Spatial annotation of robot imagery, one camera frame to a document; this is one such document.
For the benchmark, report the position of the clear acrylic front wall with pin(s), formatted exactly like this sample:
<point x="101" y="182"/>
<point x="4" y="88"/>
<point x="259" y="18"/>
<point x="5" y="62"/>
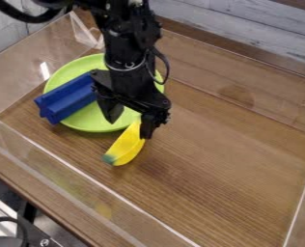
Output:
<point x="94" y="212"/>

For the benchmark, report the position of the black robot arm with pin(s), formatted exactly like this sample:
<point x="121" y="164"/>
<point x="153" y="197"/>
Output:
<point x="130" y="29"/>

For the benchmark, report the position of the green round plate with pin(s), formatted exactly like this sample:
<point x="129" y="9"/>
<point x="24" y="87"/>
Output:
<point x="88" y="119"/>

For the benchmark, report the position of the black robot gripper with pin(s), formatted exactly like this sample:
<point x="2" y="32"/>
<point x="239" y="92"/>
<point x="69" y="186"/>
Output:
<point x="132" y="87"/>

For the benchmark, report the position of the black metal stand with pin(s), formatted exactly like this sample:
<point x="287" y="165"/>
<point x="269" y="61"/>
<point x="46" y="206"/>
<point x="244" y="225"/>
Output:
<point x="37" y="237"/>

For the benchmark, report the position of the blue plastic block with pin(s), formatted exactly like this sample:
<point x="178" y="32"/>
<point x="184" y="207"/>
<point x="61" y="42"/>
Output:
<point x="61" y="102"/>

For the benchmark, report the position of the yellow toy banana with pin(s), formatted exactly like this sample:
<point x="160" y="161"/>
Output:
<point x="126" y="147"/>

